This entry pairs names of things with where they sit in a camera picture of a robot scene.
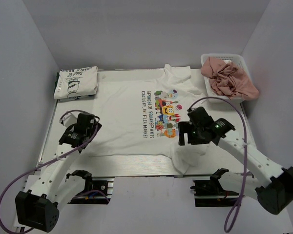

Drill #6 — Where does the white graphic t-shirt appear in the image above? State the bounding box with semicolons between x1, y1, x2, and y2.
86;65;209;173

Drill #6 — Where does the pink t-shirt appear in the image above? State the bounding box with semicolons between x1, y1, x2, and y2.
201;57;259;100

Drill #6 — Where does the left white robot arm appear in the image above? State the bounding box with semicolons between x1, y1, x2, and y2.
15;112;102;233

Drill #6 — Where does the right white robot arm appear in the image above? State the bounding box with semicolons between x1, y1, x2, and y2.
178;107;293;215

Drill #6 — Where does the folded white Charlie Brown t-shirt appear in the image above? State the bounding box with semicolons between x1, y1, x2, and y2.
53;66;98;100

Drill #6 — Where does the white plastic basket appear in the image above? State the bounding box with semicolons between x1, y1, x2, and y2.
201;53;251;103

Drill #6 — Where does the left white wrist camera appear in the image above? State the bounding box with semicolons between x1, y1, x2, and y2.
59;113;77;128

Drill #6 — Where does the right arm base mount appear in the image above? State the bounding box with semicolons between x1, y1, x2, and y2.
190;168;239;207

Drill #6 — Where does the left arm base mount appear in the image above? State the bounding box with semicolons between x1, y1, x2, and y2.
65;170;114;205

